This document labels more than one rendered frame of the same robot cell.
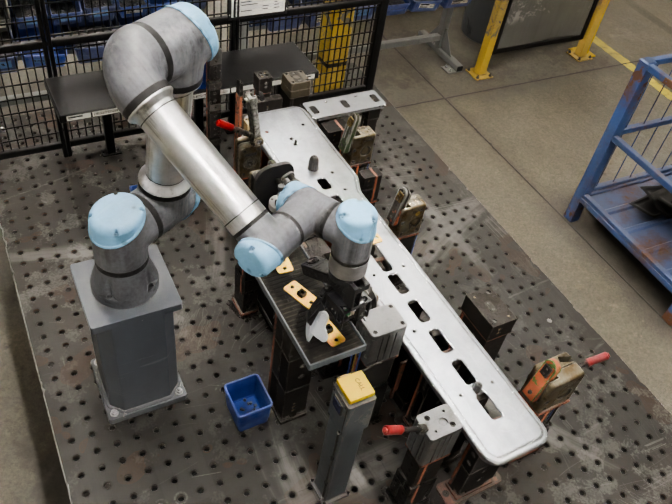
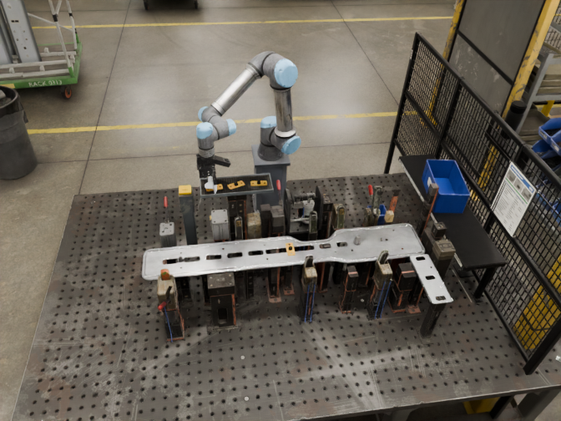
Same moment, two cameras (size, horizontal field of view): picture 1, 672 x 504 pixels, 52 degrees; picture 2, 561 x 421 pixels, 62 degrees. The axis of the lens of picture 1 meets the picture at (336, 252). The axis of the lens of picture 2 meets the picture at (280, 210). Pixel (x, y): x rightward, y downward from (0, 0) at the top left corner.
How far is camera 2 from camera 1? 2.54 m
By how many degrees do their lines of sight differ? 75
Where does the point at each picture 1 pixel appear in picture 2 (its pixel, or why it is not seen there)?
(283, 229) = (208, 114)
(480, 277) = (295, 369)
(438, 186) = (398, 382)
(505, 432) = (154, 261)
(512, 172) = not seen: outside the picture
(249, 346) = not seen: hidden behind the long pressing
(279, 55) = (482, 249)
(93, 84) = not seen: hidden behind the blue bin
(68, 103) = (410, 159)
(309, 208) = (216, 121)
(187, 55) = (267, 69)
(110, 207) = (273, 119)
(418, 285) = (251, 260)
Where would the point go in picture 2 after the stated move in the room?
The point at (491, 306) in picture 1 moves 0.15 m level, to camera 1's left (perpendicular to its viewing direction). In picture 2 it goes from (220, 279) to (236, 257)
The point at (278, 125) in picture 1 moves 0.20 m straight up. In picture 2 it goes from (401, 236) to (409, 207)
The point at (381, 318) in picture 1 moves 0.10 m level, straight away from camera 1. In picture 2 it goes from (219, 215) to (236, 223)
